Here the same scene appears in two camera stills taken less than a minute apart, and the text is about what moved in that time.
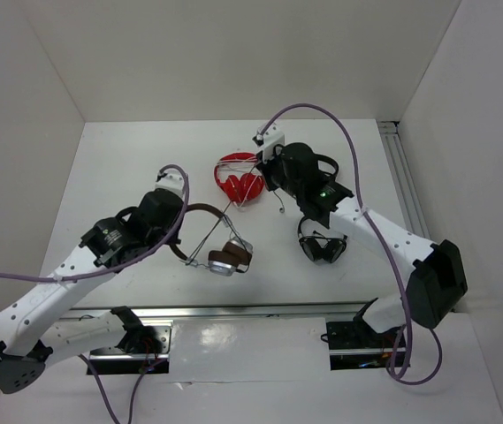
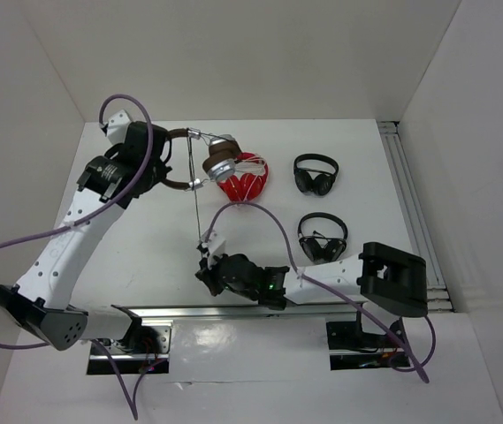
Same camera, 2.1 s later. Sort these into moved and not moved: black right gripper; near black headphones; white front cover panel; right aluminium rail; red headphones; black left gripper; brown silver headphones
Moved: black left gripper; brown silver headphones; black right gripper
Not moved: right aluminium rail; white front cover panel; near black headphones; red headphones
